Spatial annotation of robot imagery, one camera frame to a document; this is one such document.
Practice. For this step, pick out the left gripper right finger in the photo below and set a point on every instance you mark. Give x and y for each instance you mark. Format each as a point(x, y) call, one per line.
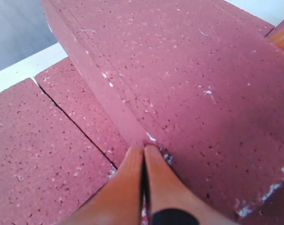
point(169, 201)

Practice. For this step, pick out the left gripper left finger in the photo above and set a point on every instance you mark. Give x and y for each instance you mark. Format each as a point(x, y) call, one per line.
point(119, 202)

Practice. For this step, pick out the red brick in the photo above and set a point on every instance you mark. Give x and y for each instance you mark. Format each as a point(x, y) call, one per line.
point(83, 110)
point(26, 193)
point(199, 79)

